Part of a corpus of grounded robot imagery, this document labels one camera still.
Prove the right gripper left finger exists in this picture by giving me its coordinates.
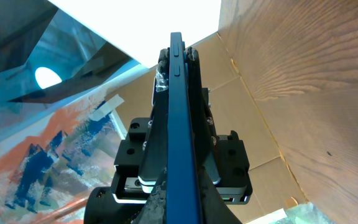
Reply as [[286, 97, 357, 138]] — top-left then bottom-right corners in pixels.
[[132, 169, 167, 224]]

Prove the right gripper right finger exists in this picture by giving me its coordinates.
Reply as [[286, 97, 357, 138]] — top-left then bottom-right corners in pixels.
[[198, 169, 241, 224]]

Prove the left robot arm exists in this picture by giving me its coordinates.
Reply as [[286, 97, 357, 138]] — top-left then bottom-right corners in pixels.
[[84, 47, 253, 223]]

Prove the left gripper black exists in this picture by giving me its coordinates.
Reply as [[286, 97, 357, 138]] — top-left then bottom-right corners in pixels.
[[110, 46, 254, 205]]

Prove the blue Galaxy smartphone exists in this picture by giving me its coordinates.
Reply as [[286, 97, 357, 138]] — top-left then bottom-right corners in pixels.
[[166, 32, 202, 223]]

